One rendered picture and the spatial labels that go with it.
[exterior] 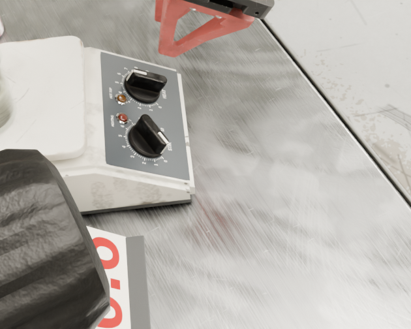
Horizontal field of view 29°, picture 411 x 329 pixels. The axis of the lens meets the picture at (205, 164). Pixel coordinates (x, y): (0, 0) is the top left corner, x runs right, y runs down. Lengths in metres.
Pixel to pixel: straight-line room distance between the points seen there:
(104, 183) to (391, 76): 0.29
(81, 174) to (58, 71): 0.09
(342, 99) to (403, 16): 0.12
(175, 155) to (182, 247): 0.07
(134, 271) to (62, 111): 0.14
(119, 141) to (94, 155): 0.03
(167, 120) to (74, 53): 0.09
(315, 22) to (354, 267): 0.26
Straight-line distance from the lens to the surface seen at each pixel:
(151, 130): 0.63
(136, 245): 0.65
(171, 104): 0.69
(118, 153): 0.63
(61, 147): 0.60
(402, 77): 0.76
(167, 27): 0.59
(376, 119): 0.73
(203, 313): 0.62
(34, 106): 0.63
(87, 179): 0.62
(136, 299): 0.63
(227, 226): 0.65
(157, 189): 0.64
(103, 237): 0.64
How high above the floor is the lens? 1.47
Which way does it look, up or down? 55 degrees down
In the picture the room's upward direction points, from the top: 4 degrees counter-clockwise
